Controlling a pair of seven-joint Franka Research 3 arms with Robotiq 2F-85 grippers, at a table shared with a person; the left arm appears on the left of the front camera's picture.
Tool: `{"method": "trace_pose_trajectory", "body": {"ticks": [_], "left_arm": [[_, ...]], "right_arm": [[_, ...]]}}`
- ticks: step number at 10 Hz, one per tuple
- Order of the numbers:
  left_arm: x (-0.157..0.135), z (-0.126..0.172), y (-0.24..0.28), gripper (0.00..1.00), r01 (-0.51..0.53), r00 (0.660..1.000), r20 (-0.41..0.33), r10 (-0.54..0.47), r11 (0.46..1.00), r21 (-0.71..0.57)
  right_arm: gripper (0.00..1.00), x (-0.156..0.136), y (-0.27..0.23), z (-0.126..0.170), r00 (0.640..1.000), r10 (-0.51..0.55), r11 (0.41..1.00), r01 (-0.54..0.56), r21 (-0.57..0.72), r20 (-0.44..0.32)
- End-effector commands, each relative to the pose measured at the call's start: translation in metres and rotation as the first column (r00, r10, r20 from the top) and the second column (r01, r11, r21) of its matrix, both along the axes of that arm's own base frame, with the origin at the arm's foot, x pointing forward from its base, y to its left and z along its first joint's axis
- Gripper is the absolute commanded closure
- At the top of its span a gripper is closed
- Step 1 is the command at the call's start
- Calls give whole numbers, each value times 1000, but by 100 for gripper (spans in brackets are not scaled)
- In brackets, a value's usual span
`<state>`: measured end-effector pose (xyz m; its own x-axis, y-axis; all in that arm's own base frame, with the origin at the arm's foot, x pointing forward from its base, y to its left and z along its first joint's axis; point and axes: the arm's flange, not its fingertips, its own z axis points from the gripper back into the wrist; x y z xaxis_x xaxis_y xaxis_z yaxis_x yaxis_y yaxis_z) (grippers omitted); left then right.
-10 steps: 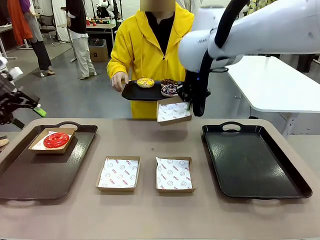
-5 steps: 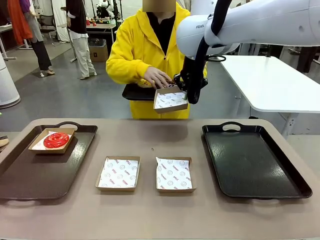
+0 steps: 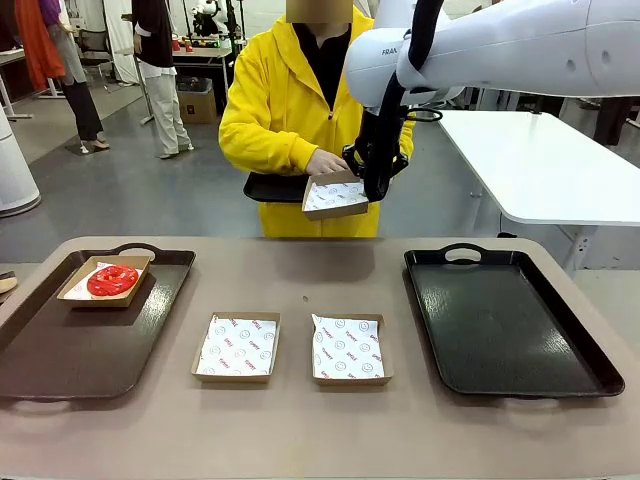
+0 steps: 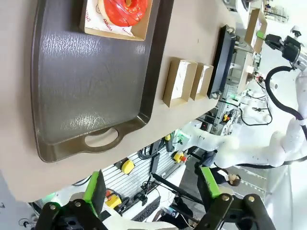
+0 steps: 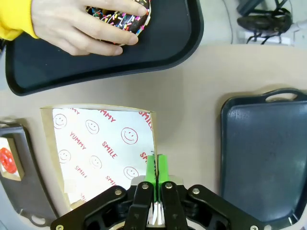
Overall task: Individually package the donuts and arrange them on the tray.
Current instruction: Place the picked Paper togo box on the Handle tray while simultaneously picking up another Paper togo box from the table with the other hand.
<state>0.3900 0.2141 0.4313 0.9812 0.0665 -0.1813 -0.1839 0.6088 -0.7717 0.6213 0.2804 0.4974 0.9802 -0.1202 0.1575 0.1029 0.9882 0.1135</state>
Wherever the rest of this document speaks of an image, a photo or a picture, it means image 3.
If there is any grey background work table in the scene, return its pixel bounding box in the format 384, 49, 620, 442
172, 45, 235, 79

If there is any white curtain panel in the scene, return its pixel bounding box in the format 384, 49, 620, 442
102, 0, 141, 85

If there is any thin black cable loop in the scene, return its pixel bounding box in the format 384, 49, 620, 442
402, 108, 444, 124

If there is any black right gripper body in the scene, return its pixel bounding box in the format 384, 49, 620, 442
356, 106, 406, 157

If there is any black plastic serving tray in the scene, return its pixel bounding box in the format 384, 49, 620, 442
242, 171, 312, 204
402, 242, 627, 400

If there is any kraft cardboard donut box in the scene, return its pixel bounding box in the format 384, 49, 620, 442
56, 254, 153, 309
310, 312, 395, 388
301, 170, 371, 223
190, 311, 282, 385

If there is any grey office chair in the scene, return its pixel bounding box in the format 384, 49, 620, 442
77, 27, 115, 81

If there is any grey background desk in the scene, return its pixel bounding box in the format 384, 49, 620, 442
0, 47, 34, 121

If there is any brown plastic serving tray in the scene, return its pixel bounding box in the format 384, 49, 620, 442
0, 242, 197, 402

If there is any dark background object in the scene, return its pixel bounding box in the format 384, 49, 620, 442
592, 97, 640, 146

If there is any person's right hand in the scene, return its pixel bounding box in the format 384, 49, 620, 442
305, 148, 354, 177

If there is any white cylindrical appliance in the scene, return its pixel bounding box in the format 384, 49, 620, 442
0, 105, 43, 219

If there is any person in yellow raincoat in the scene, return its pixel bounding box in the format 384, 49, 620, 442
218, 0, 416, 239

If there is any black cable hose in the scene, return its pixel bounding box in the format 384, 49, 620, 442
363, 0, 446, 203

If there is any red glazed donut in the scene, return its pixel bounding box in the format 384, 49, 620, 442
86, 263, 141, 298

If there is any white background table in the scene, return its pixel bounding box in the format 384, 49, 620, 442
433, 109, 640, 275

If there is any person's right forearm yellow sleeve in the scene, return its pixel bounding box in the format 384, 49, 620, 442
219, 127, 321, 176

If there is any brown cardboard shipping box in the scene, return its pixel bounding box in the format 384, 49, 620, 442
177, 82, 219, 125

